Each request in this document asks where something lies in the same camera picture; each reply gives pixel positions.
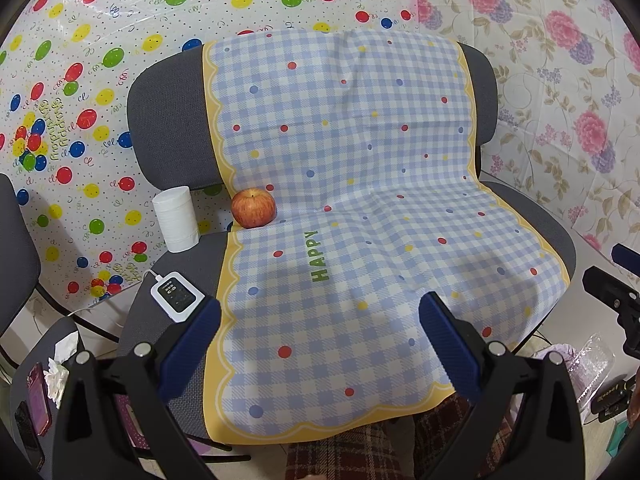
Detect person's plaid pants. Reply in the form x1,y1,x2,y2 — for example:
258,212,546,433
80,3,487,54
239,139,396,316
282,395,526,480

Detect pink trash bag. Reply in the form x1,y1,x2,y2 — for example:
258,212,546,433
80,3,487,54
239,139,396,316
532,342,591,391

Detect grey office chair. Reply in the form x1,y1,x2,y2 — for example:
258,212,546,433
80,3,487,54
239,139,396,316
116,40,577,463

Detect person's right forearm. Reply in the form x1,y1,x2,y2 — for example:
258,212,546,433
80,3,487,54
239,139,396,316
626,382,640,426

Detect clear plastic bag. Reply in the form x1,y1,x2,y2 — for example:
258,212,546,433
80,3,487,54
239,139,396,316
574,334,617,407

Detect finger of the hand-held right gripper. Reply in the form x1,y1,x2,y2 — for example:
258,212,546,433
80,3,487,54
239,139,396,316
611,242,640,275
582,265,640,313

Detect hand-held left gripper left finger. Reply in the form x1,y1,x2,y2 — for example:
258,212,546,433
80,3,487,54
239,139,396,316
52,296,223,480

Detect white device with black screen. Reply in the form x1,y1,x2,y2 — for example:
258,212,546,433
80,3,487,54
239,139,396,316
148,271,206,321

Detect black phone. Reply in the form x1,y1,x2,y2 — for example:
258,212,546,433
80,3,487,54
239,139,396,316
14,402,40,467

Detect red apple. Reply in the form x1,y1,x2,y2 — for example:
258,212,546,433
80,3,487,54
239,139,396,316
231,187,277,230

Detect blue checkered dotted cloth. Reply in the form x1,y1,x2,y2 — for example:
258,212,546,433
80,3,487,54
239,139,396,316
200,27,571,446

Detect white toilet paper roll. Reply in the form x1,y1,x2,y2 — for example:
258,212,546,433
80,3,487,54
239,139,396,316
152,186,198,253

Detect pink dotted pouch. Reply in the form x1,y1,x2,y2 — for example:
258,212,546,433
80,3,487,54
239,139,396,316
114,394,151,453

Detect pink phone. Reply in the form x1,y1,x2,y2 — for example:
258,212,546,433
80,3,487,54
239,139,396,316
27,362,53,437

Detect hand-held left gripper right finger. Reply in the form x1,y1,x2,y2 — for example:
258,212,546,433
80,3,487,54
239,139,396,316
419,291,586,480

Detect teal box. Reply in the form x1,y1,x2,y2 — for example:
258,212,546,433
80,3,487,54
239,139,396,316
607,420,632,458

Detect floral print plastic sheet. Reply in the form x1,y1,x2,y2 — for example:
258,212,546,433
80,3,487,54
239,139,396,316
410,0,640,281

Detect balloon print plastic sheet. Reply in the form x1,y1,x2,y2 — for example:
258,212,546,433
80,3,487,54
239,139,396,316
0,0,426,321

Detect white cable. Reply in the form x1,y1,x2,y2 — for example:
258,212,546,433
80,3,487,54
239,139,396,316
65,269,163,318

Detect black camera device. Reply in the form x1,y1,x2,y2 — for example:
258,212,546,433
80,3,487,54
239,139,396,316
590,377,638,423

